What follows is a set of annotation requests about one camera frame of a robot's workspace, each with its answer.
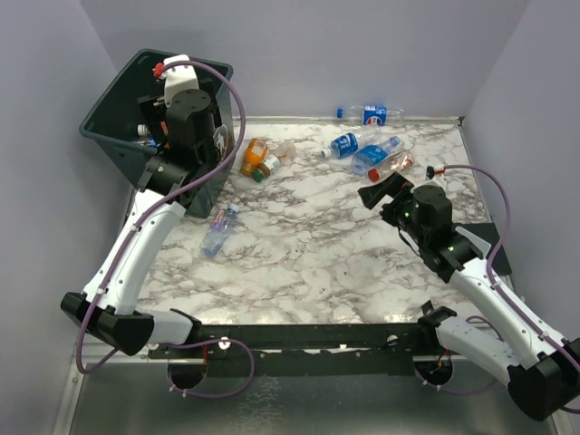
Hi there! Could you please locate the light blue label bottle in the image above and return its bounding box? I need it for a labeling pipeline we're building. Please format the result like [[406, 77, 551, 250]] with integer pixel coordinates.
[[351, 136, 401, 176]]

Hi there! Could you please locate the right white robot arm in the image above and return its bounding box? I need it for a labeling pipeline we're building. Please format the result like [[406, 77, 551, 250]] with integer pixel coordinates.
[[358, 172, 579, 421]]

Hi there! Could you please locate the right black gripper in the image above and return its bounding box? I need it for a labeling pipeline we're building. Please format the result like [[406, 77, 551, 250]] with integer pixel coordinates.
[[360, 170, 429, 246]]

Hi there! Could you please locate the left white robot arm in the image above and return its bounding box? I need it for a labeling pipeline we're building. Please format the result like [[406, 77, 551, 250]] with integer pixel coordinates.
[[61, 89, 225, 358]]

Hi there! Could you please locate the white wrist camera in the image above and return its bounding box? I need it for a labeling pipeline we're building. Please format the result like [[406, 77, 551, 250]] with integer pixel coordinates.
[[425, 166, 446, 179], [152, 54, 199, 108]]

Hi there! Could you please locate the clear bottle red print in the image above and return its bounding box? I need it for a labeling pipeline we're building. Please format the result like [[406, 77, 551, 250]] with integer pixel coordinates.
[[367, 151, 414, 183]]

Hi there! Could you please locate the dark green plastic bin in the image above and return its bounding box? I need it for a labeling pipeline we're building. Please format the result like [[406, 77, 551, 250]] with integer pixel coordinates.
[[80, 49, 236, 218]]

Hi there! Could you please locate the Pepsi bottle edge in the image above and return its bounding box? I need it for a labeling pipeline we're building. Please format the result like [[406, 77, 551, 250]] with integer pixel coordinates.
[[132, 137, 159, 149]]

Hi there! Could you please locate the blue label water bottle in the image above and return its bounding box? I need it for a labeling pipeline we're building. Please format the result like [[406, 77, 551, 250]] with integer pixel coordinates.
[[321, 129, 382, 159]]

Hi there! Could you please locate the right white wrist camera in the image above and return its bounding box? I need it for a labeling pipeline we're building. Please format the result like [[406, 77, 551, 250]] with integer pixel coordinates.
[[425, 166, 446, 179]]

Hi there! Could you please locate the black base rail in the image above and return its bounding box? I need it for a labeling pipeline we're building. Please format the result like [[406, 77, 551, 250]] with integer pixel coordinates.
[[149, 323, 443, 377]]

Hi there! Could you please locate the clear bottle behind tea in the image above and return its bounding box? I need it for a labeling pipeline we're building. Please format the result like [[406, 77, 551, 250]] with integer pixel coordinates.
[[272, 140, 296, 162]]

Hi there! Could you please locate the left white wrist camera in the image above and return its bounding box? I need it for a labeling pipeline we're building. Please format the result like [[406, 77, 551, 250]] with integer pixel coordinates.
[[152, 54, 199, 108]]

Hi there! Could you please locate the Pepsi bottle at back wall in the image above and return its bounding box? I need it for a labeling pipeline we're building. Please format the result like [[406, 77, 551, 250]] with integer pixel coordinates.
[[336, 105, 404, 126]]

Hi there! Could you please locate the grey rectangular box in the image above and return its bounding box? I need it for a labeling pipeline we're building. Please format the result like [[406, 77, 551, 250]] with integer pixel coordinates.
[[456, 226, 491, 259]]

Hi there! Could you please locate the orange juice bottle left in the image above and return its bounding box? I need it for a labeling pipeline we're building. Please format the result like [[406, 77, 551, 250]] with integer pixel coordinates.
[[240, 138, 268, 177]]

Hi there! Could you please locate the purple label water bottle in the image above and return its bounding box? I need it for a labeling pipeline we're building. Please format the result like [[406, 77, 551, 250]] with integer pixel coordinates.
[[200, 204, 239, 258]]

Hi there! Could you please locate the green cap tea bottle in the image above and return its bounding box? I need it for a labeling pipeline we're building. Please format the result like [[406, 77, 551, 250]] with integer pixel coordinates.
[[252, 154, 281, 182]]

